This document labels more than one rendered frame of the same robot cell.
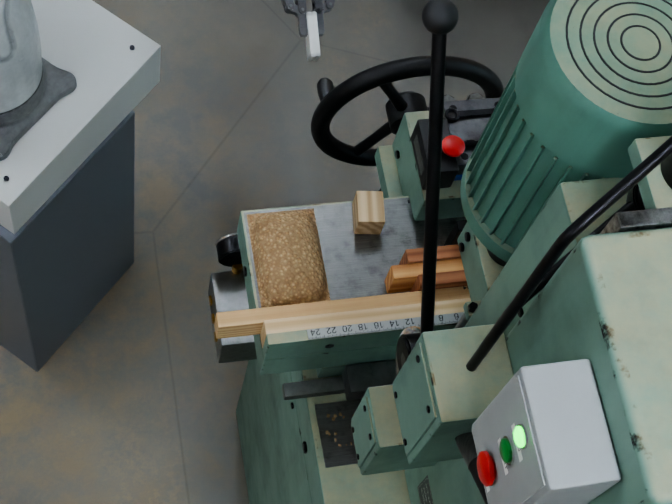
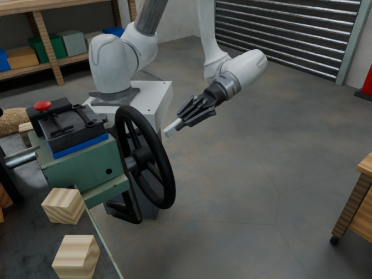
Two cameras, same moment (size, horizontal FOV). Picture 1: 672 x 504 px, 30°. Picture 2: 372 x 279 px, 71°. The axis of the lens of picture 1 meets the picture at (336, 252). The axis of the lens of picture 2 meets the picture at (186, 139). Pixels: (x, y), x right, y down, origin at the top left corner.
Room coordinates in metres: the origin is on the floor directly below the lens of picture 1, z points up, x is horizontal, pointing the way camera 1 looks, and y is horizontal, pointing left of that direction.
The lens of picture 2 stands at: (1.07, -0.56, 1.25)
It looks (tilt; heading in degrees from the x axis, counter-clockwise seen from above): 37 degrees down; 84
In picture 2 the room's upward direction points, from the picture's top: 3 degrees counter-clockwise
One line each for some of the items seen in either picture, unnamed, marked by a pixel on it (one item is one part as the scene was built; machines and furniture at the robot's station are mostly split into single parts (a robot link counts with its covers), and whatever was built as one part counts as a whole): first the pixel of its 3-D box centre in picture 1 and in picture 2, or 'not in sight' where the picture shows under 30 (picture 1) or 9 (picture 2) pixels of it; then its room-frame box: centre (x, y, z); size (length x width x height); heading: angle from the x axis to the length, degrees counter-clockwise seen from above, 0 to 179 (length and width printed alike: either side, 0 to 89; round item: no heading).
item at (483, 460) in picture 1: (485, 468); not in sight; (0.35, -0.18, 1.36); 0.03 x 0.01 x 0.03; 28
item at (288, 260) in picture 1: (290, 253); (4, 119); (0.69, 0.05, 0.92); 0.14 x 0.09 x 0.04; 28
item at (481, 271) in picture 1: (499, 279); not in sight; (0.70, -0.20, 1.03); 0.14 x 0.07 x 0.09; 28
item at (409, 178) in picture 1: (456, 167); (76, 153); (0.89, -0.12, 0.91); 0.15 x 0.14 x 0.09; 118
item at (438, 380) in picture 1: (451, 396); not in sight; (0.45, -0.15, 1.23); 0.09 x 0.08 x 0.15; 28
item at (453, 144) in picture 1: (453, 146); (42, 105); (0.86, -0.10, 1.02); 0.03 x 0.03 x 0.01
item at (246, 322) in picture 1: (439, 301); not in sight; (0.69, -0.15, 0.92); 0.58 x 0.02 x 0.04; 118
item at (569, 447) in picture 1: (539, 450); not in sight; (0.37, -0.21, 1.40); 0.10 x 0.06 x 0.16; 28
